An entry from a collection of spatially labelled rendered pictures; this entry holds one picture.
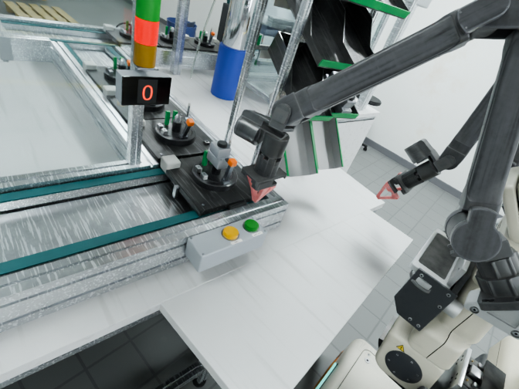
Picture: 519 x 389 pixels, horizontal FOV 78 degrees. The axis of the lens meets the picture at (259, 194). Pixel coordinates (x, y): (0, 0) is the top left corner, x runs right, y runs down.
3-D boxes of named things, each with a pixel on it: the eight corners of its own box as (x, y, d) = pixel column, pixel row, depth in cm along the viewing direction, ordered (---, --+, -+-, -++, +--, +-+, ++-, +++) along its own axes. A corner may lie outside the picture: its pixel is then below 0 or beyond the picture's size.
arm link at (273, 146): (284, 139, 69) (295, 132, 73) (258, 125, 70) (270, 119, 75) (274, 165, 73) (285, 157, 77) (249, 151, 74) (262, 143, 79)
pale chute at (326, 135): (335, 168, 122) (344, 167, 118) (309, 170, 115) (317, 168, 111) (324, 96, 123) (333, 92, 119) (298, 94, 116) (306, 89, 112)
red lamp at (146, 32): (161, 47, 73) (163, 24, 70) (139, 45, 69) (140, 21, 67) (151, 39, 75) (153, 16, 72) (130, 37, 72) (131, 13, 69)
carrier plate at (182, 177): (265, 197, 100) (266, 192, 99) (198, 217, 85) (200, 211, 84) (223, 156, 113) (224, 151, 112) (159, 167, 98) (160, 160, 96)
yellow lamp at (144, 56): (158, 69, 76) (161, 47, 73) (138, 68, 72) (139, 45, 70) (150, 60, 78) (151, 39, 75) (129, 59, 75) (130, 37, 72)
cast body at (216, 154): (229, 167, 94) (235, 147, 90) (216, 170, 92) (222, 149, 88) (215, 152, 99) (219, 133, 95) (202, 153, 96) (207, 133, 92)
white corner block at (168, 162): (179, 173, 98) (181, 161, 96) (166, 175, 95) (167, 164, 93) (172, 164, 101) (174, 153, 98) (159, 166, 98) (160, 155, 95)
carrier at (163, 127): (221, 154, 114) (228, 123, 106) (157, 164, 98) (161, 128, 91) (188, 121, 126) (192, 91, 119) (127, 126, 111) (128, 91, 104)
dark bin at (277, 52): (328, 121, 102) (344, 106, 96) (296, 120, 95) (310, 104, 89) (298, 55, 111) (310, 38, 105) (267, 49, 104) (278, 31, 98)
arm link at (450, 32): (516, 14, 48) (497, 33, 58) (503, -22, 48) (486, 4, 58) (273, 130, 67) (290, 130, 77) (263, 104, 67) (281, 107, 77)
